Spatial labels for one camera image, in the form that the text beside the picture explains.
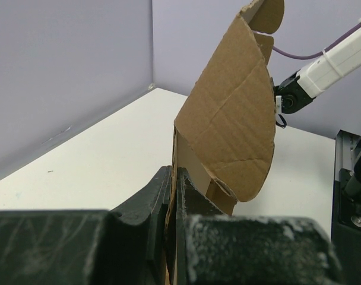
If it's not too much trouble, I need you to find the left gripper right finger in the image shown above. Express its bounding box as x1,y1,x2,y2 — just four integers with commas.
173,167,346,284

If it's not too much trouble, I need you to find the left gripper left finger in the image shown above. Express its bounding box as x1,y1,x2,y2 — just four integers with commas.
0,166,171,284

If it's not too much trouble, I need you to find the brown cardboard box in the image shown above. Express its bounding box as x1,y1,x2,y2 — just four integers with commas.
165,1,284,279

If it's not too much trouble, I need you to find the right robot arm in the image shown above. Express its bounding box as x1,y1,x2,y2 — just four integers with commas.
273,18,361,128

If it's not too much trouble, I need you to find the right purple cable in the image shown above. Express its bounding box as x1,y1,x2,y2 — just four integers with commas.
271,14,361,61

